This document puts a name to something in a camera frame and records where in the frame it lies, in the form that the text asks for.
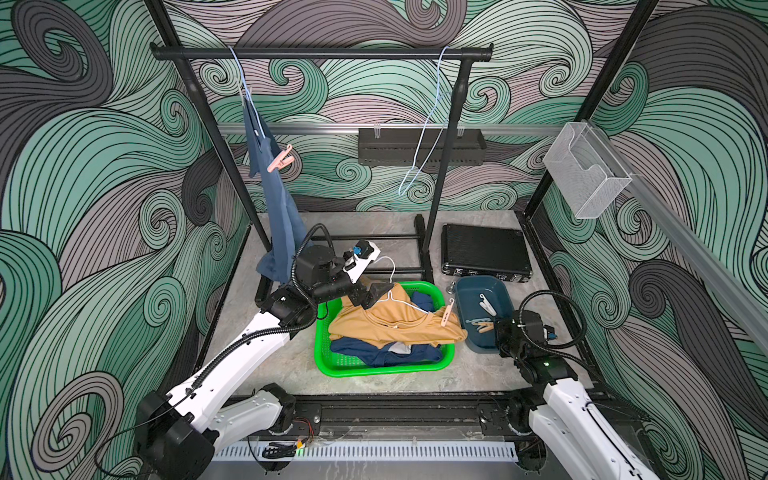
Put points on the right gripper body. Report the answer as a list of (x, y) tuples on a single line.
[(504, 341)]

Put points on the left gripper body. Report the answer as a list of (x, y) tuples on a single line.
[(355, 293)]

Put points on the white wire hanger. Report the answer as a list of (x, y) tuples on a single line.
[(393, 282)]

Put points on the tan cartoon print t-shirt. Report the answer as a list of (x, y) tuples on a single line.
[(395, 318)]

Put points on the navy Mickey print t-shirt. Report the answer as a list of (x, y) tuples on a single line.
[(394, 355)]

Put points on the slate blue t-shirt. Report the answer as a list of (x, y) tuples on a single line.
[(286, 226)]

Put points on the light blue wire hanger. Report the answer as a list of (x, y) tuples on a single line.
[(417, 168)]

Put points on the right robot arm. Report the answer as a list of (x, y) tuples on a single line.
[(558, 411)]

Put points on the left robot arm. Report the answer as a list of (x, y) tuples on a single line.
[(179, 432)]

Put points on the teal plastic tray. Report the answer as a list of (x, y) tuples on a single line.
[(466, 296)]

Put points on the green plastic basket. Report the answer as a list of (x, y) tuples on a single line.
[(332, 366)]

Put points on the black ribbed case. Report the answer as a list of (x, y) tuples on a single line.
[(469, 250)]

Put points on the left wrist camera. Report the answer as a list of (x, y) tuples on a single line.
[(359, 258)]

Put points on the white slotted cable duct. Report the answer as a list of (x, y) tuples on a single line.
[(361, 451)]

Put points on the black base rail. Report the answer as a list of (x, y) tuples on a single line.
[(491, 415)]

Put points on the clear mesh wall bin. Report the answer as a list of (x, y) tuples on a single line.
[(587, 169)]

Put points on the black clothes rack frame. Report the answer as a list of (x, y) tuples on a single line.
[(423, 226)]

